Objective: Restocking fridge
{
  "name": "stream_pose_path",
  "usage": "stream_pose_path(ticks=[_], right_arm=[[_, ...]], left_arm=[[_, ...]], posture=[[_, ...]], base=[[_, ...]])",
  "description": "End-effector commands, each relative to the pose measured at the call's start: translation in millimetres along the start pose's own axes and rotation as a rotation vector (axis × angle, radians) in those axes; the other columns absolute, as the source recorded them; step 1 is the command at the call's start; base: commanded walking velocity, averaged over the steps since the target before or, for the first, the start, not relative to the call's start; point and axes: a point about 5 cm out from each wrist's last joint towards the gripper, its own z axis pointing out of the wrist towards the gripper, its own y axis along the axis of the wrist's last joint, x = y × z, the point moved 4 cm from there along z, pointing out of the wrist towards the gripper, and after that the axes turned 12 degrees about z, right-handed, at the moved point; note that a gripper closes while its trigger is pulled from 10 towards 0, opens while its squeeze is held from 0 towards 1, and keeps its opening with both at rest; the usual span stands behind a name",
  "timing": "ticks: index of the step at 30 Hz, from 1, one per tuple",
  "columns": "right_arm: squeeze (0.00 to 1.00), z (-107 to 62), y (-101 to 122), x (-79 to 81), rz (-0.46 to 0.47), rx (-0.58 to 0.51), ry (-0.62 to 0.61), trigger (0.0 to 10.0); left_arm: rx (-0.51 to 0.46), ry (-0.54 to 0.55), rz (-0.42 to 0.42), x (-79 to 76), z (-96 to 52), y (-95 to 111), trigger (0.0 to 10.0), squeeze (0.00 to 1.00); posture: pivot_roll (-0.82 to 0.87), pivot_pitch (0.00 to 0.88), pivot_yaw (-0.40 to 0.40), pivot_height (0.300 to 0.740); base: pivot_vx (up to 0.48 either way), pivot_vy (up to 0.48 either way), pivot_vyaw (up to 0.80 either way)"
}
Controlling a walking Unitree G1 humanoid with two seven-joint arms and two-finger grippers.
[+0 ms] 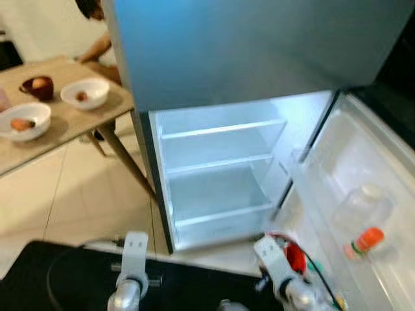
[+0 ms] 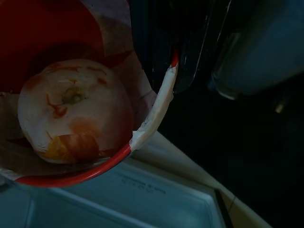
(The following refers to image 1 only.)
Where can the seated person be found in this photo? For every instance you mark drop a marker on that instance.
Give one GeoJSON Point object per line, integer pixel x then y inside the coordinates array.
{"type": "Point", "coordinates": [100, 48]}

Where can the silver fridge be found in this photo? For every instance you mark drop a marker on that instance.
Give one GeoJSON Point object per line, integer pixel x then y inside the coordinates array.
{"type": "Point", "coordinates": [259, 45]}

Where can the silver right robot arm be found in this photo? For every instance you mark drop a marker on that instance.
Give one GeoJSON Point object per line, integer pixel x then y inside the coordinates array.
{"type": "Point", "coordinates": [298, 298]}

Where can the small reddish sweet potato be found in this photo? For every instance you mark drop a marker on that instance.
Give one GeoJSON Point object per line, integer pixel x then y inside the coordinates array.
{"type": "Point", "coordinates": [81, 96]}

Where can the dark metal table leg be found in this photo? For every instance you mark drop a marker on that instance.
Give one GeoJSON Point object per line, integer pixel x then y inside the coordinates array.
{"type": "Point", "coordinates": [96, 146]}
{"type": "Point", "coordinates": [126, 159]}

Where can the black floor mat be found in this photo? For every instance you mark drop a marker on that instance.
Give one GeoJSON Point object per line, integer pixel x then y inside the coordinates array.
{"type": "Point", "coordinates": [65, 278]}

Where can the glass fridge shelf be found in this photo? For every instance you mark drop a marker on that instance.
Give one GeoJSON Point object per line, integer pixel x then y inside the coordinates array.
{"type": "Point", "coordinates": [217, 164]}
{"type": "Point", "coordinates": [220, 128]}

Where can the peeled orange with white pith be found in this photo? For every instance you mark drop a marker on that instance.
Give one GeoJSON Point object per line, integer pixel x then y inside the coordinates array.
{"type": "Point", "coordinates": [283, 241]}

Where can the clear bottle with orange cap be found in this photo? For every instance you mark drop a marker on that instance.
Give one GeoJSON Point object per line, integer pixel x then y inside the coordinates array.
{"type": "Point", "coordinates": [369, 238]}

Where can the white ceramic bowl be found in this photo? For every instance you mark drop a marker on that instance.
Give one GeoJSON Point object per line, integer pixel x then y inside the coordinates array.
{"type": "Point", "coordinates": [97, 87]}
{"type": "Point", "coordinates": [39, 111]}

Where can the silver fridge door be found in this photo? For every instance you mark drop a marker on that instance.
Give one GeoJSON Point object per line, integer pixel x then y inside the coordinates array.
{"type": "Point", "coordinates": [376, 149]}

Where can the tan round vegetable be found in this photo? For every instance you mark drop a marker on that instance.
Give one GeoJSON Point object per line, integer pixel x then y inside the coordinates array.
{"type": "Point", "coordinates": [39, 83]}

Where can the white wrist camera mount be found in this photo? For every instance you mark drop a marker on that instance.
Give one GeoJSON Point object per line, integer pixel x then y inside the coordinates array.
{"type": "Point", "coordinates": [272, 262]}
{"type": "Point", "coordinates": [134, 256]}

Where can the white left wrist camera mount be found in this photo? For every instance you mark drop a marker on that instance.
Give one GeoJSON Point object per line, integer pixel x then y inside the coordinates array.
{"type": "Point", "coordinates": [134, 256]}

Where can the clear jar with green lid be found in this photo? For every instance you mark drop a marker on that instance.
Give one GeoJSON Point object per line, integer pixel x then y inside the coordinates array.
{"type": "Point", "coordinates": [314, 265]}

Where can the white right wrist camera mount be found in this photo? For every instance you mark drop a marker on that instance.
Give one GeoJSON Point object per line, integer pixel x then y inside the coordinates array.
{"type": "Point", "coordinates": [272, 262]}

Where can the black chair back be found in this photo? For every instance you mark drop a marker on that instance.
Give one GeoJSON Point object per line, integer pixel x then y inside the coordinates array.
{"type": "Point", "coordinates": [8, 52]}

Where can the orange carrot with dark tip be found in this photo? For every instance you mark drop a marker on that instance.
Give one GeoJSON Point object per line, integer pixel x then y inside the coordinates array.
{"type": "Point", "coordinates": [23, 124]}

